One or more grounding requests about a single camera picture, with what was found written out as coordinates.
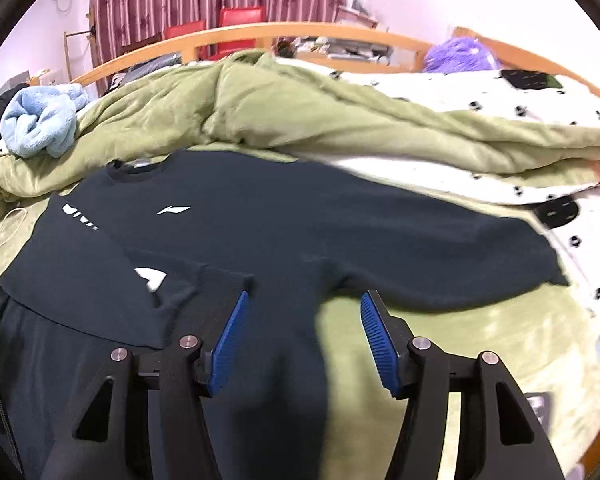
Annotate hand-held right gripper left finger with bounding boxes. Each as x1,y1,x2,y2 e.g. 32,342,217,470
40,290,251,480

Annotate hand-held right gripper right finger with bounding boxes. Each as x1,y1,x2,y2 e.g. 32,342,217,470
360,290,566,480

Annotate dark navy sweatshirt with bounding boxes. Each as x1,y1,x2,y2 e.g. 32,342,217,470
0,151,570,480

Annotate grey folded clothes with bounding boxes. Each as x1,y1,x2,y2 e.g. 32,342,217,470
105,52,183,88

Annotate black phone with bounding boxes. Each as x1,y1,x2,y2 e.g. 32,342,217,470
525,392,553,428

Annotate green plush quilt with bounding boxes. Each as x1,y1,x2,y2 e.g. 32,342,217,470
0,51,600,221

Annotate white floral quilt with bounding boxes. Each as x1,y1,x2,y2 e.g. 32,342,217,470
275,57,600,318

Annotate light blue towel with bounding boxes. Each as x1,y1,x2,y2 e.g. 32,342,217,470
0,84,88,158

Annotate cluttered desk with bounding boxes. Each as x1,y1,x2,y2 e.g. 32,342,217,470
275,35,398,67

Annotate purple plush toy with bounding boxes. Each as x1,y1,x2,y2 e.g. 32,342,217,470
422,36,503,73

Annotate wooden rack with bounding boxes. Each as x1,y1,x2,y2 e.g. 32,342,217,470
62,30,98,83

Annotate white cable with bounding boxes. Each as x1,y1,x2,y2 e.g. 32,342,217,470
0,207,28,251

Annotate wooden bed frame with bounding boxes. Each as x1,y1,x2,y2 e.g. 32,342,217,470
70,21,600,476

